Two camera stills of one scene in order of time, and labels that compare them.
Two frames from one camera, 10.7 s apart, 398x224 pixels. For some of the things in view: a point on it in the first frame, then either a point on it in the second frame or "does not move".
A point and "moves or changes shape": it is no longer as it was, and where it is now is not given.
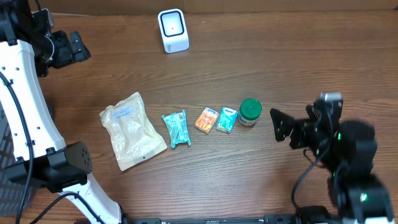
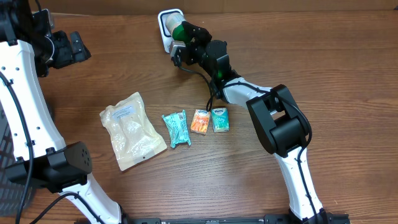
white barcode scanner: (173, 27) does not move
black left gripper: (68, 51) does not move
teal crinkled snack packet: (177, 127) does not move
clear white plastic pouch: (133, 135) does not move
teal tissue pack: (227, 120) moves or changes shape
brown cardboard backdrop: (153, 7) does not move
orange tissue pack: (206, 120) moves or changes shape
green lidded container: (250, 109) → (174, 21)
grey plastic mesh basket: (12, 193) does not move
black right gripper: (282, 129) → (201, 36)
